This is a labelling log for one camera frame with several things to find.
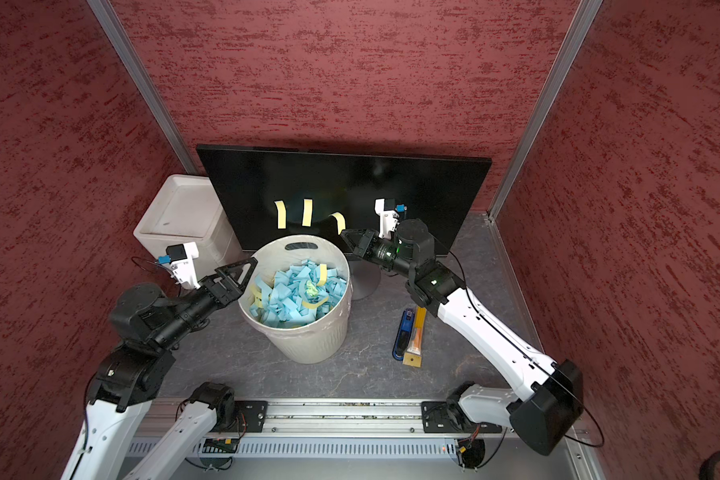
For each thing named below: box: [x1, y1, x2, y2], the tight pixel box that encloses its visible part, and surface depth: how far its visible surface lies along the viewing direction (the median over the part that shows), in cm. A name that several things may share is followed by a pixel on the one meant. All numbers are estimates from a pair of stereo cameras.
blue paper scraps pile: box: [250, 259, 348, 328], surface depth 76 cm
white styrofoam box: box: [133, 174, 243, 280], surface depth 87 cm
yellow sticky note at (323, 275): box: [318, 264, 327, 286], surface depth 77 cm
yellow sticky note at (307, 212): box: [302, 198, 313, 227], surface depth 71 cm
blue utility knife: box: [392, 308, 415, 361], surface depth 88 cm
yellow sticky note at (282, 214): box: [274, 200, 287, 229], surface depth 72 cm
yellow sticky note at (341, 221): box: [331, 212, 346, 235], surface depth 68 cm
